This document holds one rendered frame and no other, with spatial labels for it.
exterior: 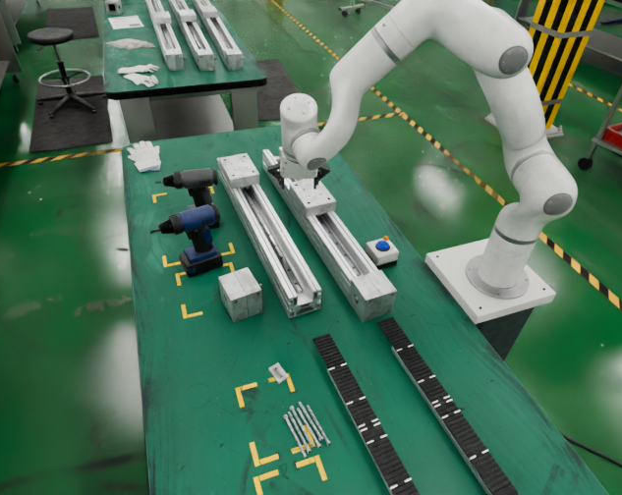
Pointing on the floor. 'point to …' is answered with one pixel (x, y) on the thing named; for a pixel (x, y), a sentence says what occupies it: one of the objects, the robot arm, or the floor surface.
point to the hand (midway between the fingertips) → (299, 183)
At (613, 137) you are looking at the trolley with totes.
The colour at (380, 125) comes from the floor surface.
